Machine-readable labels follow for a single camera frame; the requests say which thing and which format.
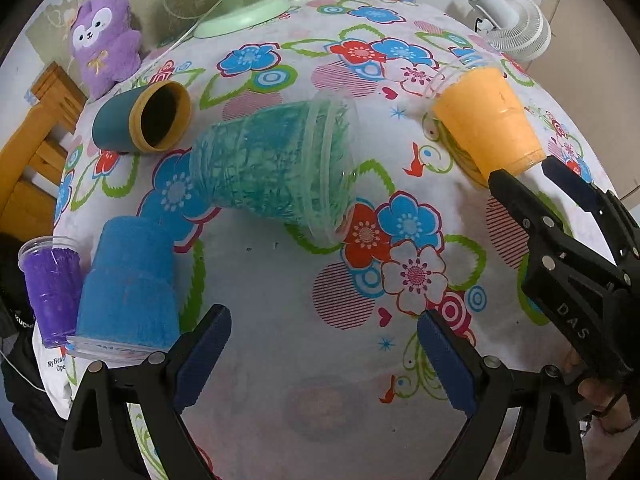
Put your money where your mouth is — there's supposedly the white standing fan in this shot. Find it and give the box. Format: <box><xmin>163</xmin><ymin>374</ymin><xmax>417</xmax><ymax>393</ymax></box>
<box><xmin>466</xmin><ymin>0</ymin><xmax>552</xmax><ymax>63</ymax></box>

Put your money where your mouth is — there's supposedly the black clothing pile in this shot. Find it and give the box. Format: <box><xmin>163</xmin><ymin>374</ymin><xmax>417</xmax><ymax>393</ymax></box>
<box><xmin>1</xmin><ymin>234</ymin><xmax>66</xmax><ymax>465</ymax></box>

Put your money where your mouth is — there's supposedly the purple plastic cup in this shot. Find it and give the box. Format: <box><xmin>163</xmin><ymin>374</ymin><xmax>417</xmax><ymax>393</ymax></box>
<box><xmin>17</xmin><ymin>235</ymin><xmax>84</xmax><ymax>348</ymax></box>

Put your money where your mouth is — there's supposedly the green translucent plastic cup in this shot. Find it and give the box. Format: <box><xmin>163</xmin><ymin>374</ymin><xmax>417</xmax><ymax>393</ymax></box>
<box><xmin>190</xmin><ymin>91</ymin><xmax>359</xmax><ymax>246</ymax></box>

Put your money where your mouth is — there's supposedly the wooden chair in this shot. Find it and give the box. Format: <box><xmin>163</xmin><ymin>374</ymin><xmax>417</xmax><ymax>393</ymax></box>
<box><xmin>0</xmin><ymin>62</ymin><xmax>87</xmax><ymax>242</ymax></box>

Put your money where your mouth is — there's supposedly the teal cup orange rim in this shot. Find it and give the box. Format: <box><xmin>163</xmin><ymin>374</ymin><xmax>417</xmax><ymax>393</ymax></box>
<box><xmin>92</xmin><ymin>80</ymin><xmax>192</xmax><ymax>154</ymax></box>

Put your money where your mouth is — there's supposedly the purple plush toy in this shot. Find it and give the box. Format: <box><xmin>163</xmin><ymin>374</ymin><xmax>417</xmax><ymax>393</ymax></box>
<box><xmin>70</xmin><ymin>0</ymin><xmax>142</xmax><ymax>101</ymax></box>

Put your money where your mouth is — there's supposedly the blue plastic cup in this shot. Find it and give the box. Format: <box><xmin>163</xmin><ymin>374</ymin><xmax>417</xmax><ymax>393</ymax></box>
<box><xmin>68</xmin><ymin>216</ymin><xmax>180</xmax><ymax>365</ymax></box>

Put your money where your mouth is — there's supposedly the person's right hand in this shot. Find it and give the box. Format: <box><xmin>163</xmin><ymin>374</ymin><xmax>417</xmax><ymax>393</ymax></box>
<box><xmin>578</xmin><ymin>378</ymin><xmax>637</xmax><ymax>434</ymax></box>

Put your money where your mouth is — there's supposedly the orange plastic cup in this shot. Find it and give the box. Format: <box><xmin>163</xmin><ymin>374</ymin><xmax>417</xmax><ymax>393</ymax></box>
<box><xmin>425</xmin><ymin>53</ymin><xmax>546</xmax><ymax>179</ymax></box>

